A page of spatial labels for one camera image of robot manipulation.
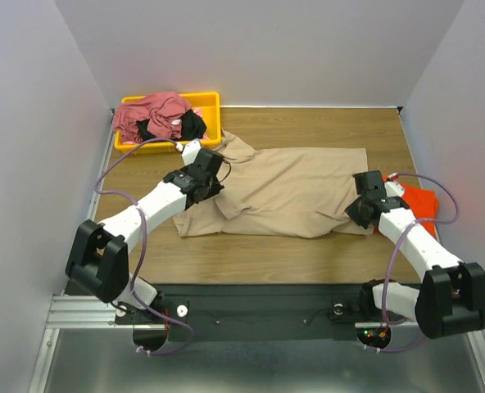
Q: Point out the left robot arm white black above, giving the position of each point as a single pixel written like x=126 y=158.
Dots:
x=99 y=256

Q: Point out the black t shirt in bin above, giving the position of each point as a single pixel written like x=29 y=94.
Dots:
x=192 y=127

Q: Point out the aluminium frame rail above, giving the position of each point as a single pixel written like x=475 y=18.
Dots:
x=74 y=313

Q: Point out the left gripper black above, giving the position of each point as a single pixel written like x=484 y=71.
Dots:
x=215 y=188

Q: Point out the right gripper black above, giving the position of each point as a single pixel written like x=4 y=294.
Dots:
x=354 y=213

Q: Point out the beige t shirt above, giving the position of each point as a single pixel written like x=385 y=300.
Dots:
x=293 y=191

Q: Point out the yellow plastic bin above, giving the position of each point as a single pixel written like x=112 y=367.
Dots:
x=209 y=102

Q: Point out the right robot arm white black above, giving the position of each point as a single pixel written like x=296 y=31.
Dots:
x=451 y=297

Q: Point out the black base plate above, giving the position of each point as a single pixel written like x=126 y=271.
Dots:
x=245 y=312

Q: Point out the orange folded t shirt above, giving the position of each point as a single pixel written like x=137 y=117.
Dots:
x=422 y=202

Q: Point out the pink t shirt in bin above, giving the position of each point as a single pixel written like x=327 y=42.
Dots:
x=162 y=111

